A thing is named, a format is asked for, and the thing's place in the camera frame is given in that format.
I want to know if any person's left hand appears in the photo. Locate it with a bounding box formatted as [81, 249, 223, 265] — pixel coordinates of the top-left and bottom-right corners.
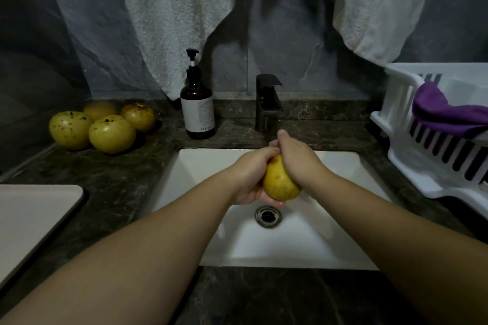
[223, 146, 287, 209]

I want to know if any person's right hand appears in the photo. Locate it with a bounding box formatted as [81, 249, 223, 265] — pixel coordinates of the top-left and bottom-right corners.
[268, 129, 334, 199]

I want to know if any spotted yellow apple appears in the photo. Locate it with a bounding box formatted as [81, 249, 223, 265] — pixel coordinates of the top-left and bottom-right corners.
[263, 153, 303, 202]

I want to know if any black faucet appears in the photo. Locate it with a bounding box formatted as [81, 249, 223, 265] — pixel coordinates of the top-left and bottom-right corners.
[255, 73, 283, 135]

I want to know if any dark soap pump bottle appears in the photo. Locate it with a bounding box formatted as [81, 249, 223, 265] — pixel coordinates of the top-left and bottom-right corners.
[180, 48, 217, 140]

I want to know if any group of yellow apples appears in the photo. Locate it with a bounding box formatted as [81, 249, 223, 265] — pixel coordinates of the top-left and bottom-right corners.
[49, 101, 157, 156]

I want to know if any purple cloth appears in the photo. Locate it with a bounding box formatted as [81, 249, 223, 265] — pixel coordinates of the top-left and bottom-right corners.
[412, 81, 488, 139]

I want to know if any beige plastic tray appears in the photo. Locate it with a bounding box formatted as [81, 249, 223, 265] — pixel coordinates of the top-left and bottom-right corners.
[0, 184, 85, 289]

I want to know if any person's right forearm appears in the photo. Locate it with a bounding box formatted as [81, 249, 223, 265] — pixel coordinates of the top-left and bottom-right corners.
[314, 176, 488, 325]

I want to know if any person's left forearm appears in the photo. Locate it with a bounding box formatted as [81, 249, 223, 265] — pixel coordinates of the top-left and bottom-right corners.
[0, 176, 239, 325]

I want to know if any metal sink drain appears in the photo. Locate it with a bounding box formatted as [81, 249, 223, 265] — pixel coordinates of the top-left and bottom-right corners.
[255, 204, 283, 229]

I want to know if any white sink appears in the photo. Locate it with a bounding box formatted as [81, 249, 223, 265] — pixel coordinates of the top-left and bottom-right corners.
[148, 147, 393, 270]

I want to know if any white plastic basket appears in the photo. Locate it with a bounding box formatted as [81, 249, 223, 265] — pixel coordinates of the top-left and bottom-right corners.
[371, 62, 488, 219]

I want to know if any white hanging towel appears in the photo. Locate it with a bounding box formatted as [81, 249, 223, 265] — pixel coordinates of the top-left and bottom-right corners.
[108, 0, 436, 100]

